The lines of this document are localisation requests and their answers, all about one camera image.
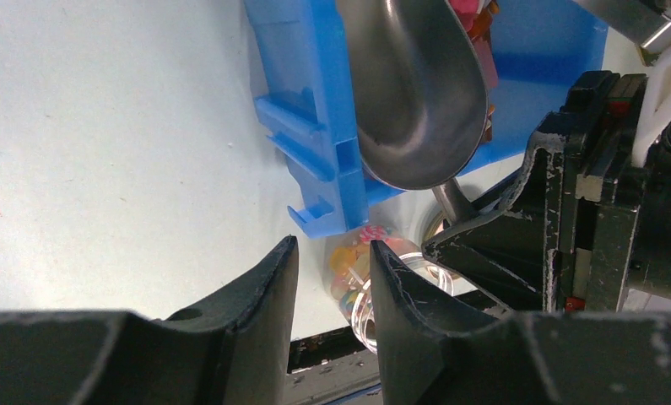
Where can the round gold jar lid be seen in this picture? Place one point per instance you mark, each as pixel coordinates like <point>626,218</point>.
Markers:
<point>435,223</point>

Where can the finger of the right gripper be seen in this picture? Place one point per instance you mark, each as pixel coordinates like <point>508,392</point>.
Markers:
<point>509,249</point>

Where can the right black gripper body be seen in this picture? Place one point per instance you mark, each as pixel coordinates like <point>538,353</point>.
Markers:
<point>607,222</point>

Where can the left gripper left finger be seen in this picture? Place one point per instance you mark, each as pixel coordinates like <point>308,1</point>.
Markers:
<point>246,326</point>

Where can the blue plastic candy bin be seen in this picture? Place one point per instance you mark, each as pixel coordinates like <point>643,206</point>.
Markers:
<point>540,49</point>

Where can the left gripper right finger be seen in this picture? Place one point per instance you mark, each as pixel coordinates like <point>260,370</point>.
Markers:
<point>426,346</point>

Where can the metal scoop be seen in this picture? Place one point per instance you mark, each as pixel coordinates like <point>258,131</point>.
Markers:
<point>420,97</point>

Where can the clear plastic jar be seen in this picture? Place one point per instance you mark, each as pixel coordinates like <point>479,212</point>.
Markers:
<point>348,279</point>

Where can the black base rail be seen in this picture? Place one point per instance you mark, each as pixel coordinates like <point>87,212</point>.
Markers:
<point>332,367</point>

